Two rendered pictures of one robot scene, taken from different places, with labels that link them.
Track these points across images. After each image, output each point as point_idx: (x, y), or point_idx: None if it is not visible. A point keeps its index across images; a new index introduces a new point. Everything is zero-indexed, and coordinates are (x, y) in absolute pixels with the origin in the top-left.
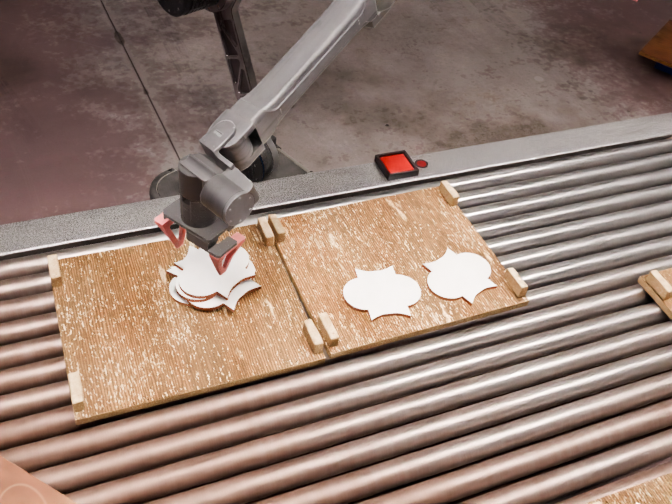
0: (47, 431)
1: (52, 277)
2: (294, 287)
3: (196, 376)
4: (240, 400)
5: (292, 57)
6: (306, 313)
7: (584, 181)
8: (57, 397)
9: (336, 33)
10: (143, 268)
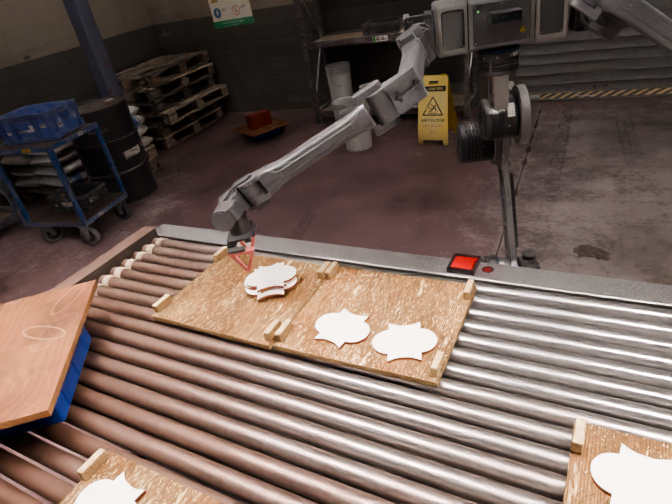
0: (147, 317)
1: (213, 255)
2: None
3: (208, 322)
4: (214, 345)
5: (303, 144)
6: None
7: (638, 330)
8: None
9: (330, 131)
10: (254, 267)
